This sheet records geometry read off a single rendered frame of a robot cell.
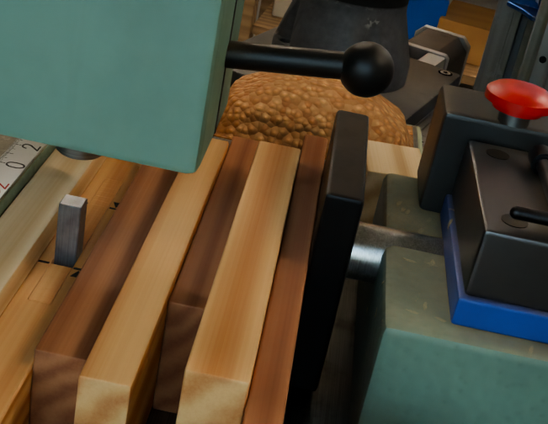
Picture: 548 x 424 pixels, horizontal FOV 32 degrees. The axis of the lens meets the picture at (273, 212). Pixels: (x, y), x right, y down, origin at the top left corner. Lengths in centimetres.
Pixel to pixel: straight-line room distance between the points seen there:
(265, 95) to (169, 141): 30
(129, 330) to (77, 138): 7
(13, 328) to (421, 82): 78
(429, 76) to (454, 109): 67
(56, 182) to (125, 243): 5
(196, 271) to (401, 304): 8
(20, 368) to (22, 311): 3
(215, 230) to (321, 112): 23
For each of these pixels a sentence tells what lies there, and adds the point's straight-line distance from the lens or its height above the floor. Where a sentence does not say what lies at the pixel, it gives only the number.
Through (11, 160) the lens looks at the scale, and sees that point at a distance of 43.
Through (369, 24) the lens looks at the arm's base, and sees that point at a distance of 99.
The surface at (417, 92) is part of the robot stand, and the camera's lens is 104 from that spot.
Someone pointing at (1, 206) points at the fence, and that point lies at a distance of 40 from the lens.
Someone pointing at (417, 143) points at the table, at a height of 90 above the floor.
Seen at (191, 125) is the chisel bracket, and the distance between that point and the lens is 32.
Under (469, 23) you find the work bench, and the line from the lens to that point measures 321.
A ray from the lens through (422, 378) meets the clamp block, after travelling 36.
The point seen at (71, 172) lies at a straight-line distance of 44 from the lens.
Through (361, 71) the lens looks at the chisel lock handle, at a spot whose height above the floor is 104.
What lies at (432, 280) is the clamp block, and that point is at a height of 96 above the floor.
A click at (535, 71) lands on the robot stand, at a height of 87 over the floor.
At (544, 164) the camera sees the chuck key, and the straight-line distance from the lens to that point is 40.
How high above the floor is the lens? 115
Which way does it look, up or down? 27 degrees down
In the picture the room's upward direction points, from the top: 11 degrees clockwise
